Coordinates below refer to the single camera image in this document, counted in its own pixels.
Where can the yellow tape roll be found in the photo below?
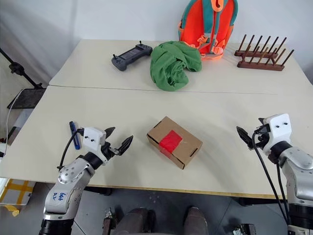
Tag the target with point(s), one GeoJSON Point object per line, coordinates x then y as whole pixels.
{"type": "Point", "coordinates": [11, 211]}

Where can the cardboard box with red tape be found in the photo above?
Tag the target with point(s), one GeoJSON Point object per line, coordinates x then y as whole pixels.
{"type": "Point", "coordinates": [185, 147]}

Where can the dark rounded shape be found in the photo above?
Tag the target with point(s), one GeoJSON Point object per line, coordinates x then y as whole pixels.
{"type": "Point", "coordinates": [134, 222]}
{"type": "Point", "coordinates": [195, 222]}

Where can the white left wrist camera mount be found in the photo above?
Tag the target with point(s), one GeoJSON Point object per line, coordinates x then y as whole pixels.
{"type": "Point", "coordinates": [91, 137]}

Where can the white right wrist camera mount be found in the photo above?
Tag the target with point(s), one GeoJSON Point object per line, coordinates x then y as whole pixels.
{"type": "Point", "coordinates": [280, 127]}

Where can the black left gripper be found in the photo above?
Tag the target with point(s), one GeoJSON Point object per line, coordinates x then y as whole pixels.
{"type": "Point", "coordinates": [108, 151]}

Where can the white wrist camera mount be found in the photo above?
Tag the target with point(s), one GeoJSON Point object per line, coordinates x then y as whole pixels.
{"type": "Point", "coordinates": [280, 127]}
{"type": "Point", "coordinates": [91, 137]}

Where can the dark wooden peg rack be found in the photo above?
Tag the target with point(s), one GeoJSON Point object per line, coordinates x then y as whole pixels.
{"type": "Point", "coordinates": [259, 65]}

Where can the green crumpled cloth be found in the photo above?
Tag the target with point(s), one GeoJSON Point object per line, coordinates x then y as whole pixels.
{"type": "Point", "coordinates": [171, 63]}

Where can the grey handheld game controller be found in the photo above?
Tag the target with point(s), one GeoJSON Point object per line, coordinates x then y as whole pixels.
{"type": "Point", "coordinates": [129, 56]}

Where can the black table bracket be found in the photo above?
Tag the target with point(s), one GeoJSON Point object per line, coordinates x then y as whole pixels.
{"type": "Point", "coordinates": [100, 191]}

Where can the blue pen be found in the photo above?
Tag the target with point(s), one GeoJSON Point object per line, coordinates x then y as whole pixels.
{"type": "Point", "coordinates": [77, 144]}

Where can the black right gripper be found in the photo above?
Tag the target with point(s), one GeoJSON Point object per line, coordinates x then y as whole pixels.
{"type": "Point", "coordinates": [260, 138]}

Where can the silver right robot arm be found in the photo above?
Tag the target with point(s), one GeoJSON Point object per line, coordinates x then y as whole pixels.
{"type": "Point", "coordinates": [300, 166]}

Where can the orange and teal backpack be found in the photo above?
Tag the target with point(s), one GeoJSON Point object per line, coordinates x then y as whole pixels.
{"type": "Point", "coordinates": [195, 24]}

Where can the carton with yellow tape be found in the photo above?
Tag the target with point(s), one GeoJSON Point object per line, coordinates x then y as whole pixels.
{"type": "Point", "coordinates": [17, 193]}

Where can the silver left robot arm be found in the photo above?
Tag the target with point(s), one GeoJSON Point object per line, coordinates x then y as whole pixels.
{"type": "Point", "coordinates": [66, 176]}

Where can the black stand base plate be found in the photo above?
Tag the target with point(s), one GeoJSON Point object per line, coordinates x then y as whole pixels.
{"type": "Point", "coordinates": [27, 98]}

